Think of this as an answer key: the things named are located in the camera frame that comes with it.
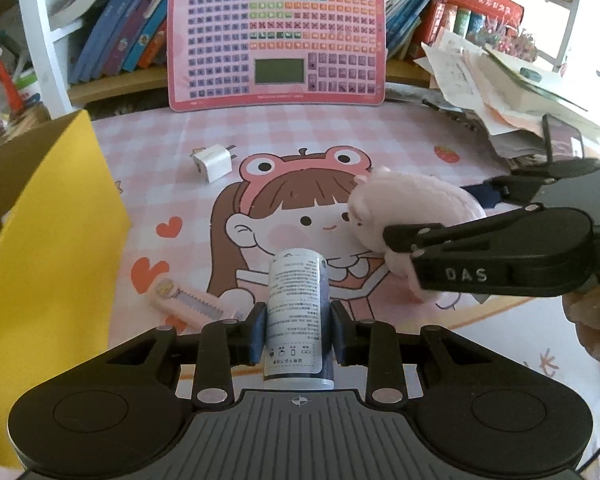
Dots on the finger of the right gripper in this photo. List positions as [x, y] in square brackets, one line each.
[517, 188]
[498, 236]

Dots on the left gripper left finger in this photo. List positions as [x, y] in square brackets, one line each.
[214, 352]

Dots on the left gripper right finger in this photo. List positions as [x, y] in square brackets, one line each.
[383, 352]

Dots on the pink plush toy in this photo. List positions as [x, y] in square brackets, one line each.
[393, 198]

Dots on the pink toy comb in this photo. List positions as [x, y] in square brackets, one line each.
[194, 307]

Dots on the white printed bottle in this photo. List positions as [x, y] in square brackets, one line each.
[298, 343]

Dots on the white wall charger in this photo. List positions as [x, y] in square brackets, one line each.
[214, 162]

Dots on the person's right hand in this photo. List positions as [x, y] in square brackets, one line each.
[583, 310]

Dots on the stack of papers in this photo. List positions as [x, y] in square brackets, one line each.
[522, 108]

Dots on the yellow cardboard box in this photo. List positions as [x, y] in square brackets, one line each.
[63, 227]

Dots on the pink keyboard learning tablet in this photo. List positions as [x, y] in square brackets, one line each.
[224, 53]

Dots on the white bookshelf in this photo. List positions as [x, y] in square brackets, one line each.
[49, 48]

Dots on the red marker pen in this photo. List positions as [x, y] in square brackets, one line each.
[14, 100]

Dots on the row of blue books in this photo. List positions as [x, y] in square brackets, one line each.
[111, 40]

